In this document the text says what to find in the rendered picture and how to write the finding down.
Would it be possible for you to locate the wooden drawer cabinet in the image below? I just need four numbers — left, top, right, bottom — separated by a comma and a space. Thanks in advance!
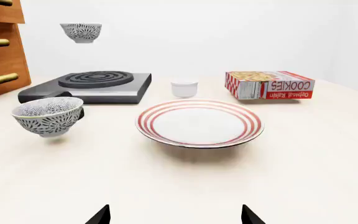
0, 0, 32, 103

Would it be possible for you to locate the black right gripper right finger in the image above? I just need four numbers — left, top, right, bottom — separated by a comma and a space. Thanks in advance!
241, 203, 266, 224

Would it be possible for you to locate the red striped white plate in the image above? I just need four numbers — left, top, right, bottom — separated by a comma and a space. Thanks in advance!
134, 98, 265, 149

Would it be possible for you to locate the red cookies box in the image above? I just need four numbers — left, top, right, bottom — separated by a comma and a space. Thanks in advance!
224, 70, 316, 101

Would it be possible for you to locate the small white ramekin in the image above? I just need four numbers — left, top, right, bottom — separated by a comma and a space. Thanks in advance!
170, 80, 199, 98

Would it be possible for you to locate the black electric stove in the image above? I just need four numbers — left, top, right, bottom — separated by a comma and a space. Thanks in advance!
17, 70, 152, 105

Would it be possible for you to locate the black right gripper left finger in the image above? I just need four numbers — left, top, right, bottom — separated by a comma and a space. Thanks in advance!
85, 203, 111, 224

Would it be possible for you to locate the patterned black white bowl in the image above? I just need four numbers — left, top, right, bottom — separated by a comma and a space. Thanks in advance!
59, 22, 103, 44
11, 96, 85, 138

